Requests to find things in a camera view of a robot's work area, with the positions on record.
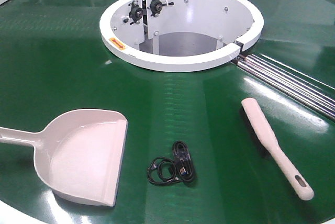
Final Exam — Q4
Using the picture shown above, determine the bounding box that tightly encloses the pink plastic dustpan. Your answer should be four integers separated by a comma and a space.
1, 109, 128, 207

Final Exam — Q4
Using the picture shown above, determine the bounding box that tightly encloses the black bearing mount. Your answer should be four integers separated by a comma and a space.
129, 1, 143, 25
149, 0, 174, 17

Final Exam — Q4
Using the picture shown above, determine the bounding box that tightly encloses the green conveyor belt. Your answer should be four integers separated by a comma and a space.
1, 0, 334, 223

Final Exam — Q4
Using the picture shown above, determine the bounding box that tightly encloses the steel rollers right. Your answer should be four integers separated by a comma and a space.
232, 54, 334, 120

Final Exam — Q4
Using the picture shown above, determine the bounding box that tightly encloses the black USB cable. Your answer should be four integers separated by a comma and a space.
146, 140, 196, 186

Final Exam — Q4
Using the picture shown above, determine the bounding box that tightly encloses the beige hand brush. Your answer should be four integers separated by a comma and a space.
241, 97, 314, 200

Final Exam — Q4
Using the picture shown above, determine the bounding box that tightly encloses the white outer rim bottom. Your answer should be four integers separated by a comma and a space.
1, 201, 44, 224

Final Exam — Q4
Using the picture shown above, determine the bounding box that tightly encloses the black bearing mount left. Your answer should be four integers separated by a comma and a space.
129, 1, 143, 25

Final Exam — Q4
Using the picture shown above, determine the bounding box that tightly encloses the white inner conveyor ring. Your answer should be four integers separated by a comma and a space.
99, 0, 264, 73

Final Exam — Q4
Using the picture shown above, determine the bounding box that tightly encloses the black bearing mount right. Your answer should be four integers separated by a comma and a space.
149, 0, 174, 17

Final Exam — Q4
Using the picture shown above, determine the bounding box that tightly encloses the orange warning sticker front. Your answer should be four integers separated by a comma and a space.
109, 38, 126, 50

